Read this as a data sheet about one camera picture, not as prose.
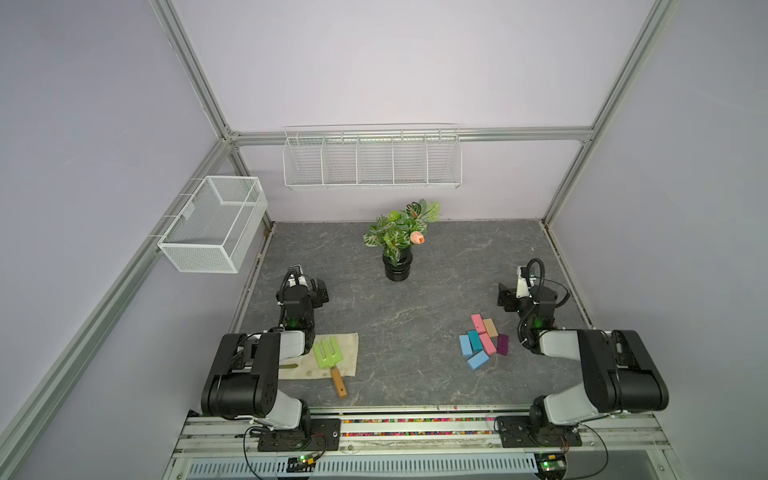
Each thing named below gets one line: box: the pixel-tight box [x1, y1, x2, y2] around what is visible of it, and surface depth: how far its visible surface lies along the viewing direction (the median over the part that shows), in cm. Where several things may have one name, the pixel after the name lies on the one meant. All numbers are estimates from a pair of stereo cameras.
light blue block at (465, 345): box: [459, 334, 473, 356], surface depth 89 cm
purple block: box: [497, 334, 509, 356], surface depth 90 cm
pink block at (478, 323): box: [471, 313, 486, 334], surface depth 94 cm
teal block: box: [467, 330, 483, 351], surface depth 91 cm
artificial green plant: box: [364, 198, 441, 267], surface depth 86 cm
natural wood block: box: [482, 318, 499, 338], surface depth 93 cm
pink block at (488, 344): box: [479, 333, 497, 356], surface depth 90 cm
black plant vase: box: [382, 247, 413, 282], surface depth 104 cm
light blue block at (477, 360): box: [467, 350, 490, 370], surface depth 87 cm
